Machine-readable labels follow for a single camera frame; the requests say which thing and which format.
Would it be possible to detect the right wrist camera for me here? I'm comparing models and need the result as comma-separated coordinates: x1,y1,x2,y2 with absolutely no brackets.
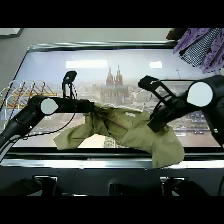
137,75,175,103

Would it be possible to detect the purple garment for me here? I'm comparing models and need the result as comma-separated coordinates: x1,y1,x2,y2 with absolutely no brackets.
173,27,224,75

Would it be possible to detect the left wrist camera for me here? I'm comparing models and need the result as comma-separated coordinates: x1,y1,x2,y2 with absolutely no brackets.
61,69,80,101

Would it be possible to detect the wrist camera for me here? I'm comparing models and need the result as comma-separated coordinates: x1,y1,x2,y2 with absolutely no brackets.
137,75,175,103
61,69,80,101

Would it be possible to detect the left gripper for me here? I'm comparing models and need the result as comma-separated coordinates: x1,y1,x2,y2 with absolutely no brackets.
72,98,96,115

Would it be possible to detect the khaki shirt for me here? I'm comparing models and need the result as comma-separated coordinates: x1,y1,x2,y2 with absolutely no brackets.
53,103,186,169

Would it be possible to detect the black cable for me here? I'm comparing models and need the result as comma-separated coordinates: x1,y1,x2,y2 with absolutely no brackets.
28,112,78,138

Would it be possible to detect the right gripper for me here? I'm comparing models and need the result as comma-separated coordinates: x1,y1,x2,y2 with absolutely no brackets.
146,108,175,134

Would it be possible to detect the silver frame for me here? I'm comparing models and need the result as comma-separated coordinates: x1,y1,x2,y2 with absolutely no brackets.
0,40,224,197

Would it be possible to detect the black and white checked garment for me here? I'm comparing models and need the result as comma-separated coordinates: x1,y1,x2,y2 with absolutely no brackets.
180,29,222,68

